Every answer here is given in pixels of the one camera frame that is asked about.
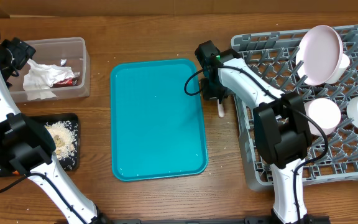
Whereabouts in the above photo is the teal serving tray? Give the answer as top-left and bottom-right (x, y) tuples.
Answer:
(110, 58), (208, 182)

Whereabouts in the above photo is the small white napkin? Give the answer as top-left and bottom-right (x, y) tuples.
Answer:
(25, 90), (57, 101)

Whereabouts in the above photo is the rice and peanuts pile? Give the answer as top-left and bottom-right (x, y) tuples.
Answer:
(44, 121), (77, 160)

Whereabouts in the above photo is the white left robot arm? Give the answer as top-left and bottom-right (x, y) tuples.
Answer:
(0, 40), (109, 223)

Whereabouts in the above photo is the white paper cup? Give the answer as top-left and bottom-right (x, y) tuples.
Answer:
(326, 54), (350, 84)

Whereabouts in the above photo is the pink plate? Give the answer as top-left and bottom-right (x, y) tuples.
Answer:
(295, 25), (344, 86)

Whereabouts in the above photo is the white plastic fork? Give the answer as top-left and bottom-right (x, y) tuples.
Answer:
(218, 101), (225, 118)

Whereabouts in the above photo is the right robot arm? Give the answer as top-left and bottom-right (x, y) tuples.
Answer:
(195, 40), (330, 223)

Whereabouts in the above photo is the red snack wrapper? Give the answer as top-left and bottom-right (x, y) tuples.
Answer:
(50, 58), (81, 88)

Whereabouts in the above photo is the clear plastic bin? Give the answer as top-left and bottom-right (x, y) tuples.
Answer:
(7, 37), (90, 103)

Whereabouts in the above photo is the grey dishwasher rack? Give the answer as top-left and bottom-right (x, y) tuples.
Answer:
(231, 25), (358, 185)

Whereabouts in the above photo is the black food waste tray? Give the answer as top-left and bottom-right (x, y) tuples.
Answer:
(0, 113), (80, 177)

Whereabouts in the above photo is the pink bowl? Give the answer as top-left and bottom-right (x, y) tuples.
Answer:
(304, 98), (341, 135)

